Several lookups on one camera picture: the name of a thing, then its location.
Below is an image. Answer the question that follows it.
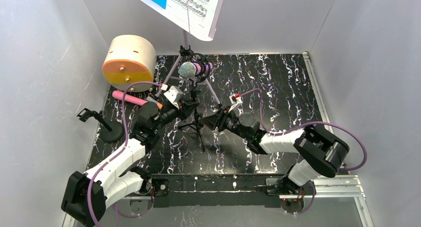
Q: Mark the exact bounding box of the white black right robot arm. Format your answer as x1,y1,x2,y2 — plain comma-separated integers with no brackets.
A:
200,108,350,196

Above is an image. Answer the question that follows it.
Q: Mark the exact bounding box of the black tripod microphone stand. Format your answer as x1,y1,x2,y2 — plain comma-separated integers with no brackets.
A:
177,83,205,152

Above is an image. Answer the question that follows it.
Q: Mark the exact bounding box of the beige orange drawer cabinet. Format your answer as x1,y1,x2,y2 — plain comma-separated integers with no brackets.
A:
102,35,157,91

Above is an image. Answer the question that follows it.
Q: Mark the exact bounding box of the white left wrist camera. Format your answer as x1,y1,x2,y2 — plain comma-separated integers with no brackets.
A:
161,85,183,109

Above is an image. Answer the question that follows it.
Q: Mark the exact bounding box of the black round-base desktop mic stand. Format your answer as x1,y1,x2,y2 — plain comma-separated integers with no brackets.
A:
77,108,125,143

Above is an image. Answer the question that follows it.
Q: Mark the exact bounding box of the pink microphone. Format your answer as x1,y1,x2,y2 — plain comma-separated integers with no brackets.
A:
112,90,147,106

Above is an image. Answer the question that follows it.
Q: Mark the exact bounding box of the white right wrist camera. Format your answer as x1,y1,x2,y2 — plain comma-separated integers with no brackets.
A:
228,94,243,112

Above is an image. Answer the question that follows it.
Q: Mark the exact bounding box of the white sheet music book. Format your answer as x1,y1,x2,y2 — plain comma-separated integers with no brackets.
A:
140,0,223,41

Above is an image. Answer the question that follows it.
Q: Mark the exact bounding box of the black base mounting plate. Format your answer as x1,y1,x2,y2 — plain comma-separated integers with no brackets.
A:
144,173,316,209

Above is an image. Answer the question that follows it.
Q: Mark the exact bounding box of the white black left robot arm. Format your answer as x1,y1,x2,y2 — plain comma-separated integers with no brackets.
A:
61,100,199,227

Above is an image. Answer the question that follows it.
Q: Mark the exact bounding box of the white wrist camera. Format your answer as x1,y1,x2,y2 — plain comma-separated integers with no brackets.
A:
161,85,183,109
228,94,243,112

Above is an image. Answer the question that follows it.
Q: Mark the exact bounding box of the purple tripod music stand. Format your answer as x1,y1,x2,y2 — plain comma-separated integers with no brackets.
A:
164,30,222,107

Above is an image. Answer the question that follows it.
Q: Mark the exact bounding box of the aluminium frame rail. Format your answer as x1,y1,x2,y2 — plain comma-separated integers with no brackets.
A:
302,51,376,227

